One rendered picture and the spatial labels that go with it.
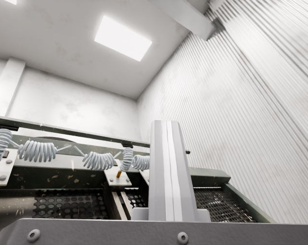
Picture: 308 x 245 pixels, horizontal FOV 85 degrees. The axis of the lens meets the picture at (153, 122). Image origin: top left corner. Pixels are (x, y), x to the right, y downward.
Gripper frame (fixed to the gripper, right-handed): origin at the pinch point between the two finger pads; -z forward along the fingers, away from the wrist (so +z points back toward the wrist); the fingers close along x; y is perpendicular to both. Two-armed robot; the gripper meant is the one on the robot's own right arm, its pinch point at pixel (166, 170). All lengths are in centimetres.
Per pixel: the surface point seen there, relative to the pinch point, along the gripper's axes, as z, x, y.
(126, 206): -19, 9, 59
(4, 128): -29, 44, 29
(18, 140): -58, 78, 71
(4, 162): -25, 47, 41
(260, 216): -31, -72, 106
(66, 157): -36, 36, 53
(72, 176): -28, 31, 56
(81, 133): -37, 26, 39
